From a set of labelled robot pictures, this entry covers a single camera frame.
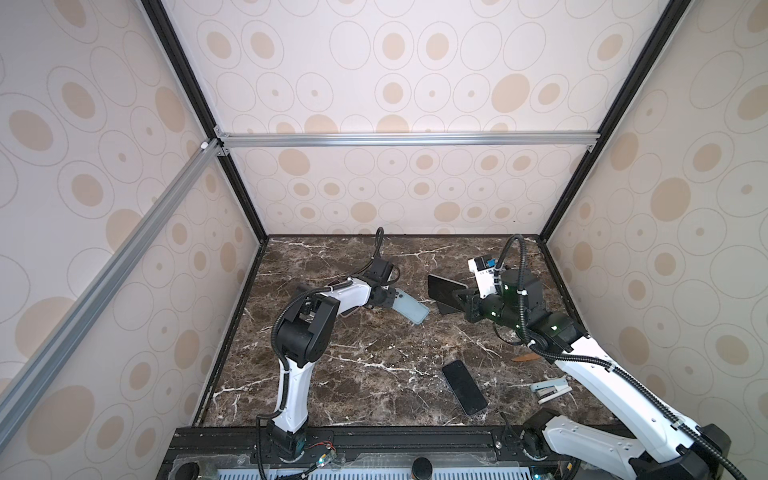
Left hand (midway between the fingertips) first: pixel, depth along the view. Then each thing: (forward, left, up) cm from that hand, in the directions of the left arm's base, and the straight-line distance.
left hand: (396, 292), depth 100 cm
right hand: (-14, -15, +22) cm, 31 cm away
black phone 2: (-30, -19, -2) cm, 36 cm away
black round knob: (-50, -5, +9) cm, 51 cm away
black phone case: (-5, -16, -3) cm, 17 cm away
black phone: (-14, -11, +23) cm, 30 cm away
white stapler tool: (-31, -41, -1) cm, 52 cm away
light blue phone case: (-4, -5, -3) cm, 7 cm away
